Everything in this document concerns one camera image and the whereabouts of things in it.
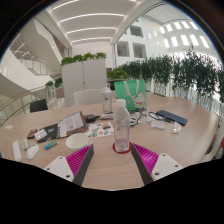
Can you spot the white paper sheet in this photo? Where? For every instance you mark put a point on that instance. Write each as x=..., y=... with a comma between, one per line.
x=9, y=127

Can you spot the clear bottle with white cap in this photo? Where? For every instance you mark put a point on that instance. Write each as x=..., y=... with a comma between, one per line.
x=106, y=100

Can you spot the green hedge plant row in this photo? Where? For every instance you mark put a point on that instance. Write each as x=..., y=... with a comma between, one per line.
x=173, y=73

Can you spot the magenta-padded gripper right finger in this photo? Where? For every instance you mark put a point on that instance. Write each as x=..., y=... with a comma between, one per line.
x=148, y=159

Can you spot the white cup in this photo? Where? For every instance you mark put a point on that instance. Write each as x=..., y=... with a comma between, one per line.
x=77, y=141

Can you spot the small clear plastic bag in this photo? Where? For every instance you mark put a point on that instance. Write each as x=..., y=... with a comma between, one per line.
x=176, y=127

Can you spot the clear plastic drink bottle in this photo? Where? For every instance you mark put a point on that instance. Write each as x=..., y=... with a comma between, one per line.
x=121, y=126

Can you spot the black chair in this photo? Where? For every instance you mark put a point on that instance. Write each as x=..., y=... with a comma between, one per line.
x=38, y=105

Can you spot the white chair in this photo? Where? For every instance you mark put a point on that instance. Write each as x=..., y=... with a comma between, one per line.
x=87, y=96

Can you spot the glass railing with wooden handrail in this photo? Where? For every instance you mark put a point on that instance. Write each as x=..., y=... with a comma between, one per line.
x=18, y=100

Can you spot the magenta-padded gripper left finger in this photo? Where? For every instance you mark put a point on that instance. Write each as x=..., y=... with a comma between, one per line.
x=78, y=160

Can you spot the small white box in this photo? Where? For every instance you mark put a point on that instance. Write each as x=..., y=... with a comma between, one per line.
x=157, y=124

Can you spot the small grey computer mouse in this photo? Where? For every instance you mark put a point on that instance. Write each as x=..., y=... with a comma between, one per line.
x=25, y=144

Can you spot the white cabinet with plants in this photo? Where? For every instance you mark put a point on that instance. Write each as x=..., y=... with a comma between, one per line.
x=85, y=80

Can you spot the wooden planter with green plants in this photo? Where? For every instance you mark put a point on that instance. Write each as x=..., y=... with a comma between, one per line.
x=59, y=91

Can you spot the green tote bag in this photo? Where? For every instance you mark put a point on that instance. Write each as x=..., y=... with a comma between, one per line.
x=135, y=95

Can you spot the small teal blue item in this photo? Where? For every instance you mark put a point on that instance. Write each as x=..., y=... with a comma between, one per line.
x=51, y=144

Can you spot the dark blue keyboard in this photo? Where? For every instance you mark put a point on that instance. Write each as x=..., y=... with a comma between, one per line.
x=171, y=117

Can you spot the ceiling light strips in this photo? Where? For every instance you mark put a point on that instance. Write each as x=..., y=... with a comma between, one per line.
x=91, y=15

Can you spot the small red black box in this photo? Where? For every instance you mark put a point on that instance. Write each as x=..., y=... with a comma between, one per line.
x=32, y=133

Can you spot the colourful sticker sheet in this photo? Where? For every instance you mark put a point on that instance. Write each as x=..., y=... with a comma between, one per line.
x=101, y=129

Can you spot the small white packet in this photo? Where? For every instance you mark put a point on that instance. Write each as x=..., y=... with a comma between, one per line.
x=40, y=134

